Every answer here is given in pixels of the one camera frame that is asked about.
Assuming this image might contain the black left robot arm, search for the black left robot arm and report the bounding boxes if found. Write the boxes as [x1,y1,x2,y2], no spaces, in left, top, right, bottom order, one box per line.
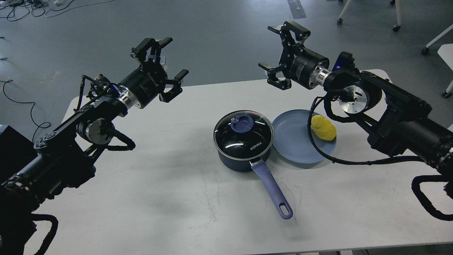
[1,37,188,255]

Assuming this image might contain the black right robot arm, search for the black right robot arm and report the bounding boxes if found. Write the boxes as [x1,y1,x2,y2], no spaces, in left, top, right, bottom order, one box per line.
[259,21,453,221]

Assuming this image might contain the glass pot lid blue knob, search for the glass pot lid blue knob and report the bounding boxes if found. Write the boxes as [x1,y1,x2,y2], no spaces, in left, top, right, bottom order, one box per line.
[213,110,274,160]

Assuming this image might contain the yellow potato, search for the yellow potato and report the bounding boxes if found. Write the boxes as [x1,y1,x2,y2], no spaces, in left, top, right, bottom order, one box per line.
[310,115,337,141]

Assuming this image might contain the black box at left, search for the black box at left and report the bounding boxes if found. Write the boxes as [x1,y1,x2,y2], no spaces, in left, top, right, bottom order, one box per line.
[0,124,37,183]

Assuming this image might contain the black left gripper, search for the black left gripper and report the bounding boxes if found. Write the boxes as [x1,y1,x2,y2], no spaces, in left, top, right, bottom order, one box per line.
[118,37,189,109]

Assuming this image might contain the blue plate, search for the blue plate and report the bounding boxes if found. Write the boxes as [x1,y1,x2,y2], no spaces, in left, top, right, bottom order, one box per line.
[272,109,325,164]

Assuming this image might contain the tangled cables top left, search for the tangled cables top left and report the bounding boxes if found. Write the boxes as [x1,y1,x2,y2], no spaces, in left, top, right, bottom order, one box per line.
[0,0,114,22]

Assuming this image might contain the black floor cable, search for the black floor cable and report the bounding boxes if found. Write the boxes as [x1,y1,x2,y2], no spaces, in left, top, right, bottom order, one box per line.
[0,80,52,142]

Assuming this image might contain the white chair legs with casters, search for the white chair legs with casters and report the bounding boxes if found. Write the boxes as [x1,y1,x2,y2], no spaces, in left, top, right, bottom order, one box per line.
[337,0,453,98]

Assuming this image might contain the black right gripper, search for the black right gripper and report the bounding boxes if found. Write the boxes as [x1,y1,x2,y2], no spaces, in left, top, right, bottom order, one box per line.
[258,21,330,90]

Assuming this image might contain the dark blue saucepan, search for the dark blue saucepan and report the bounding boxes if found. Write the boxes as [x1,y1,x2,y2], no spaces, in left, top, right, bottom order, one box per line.
[213,110,293,220]

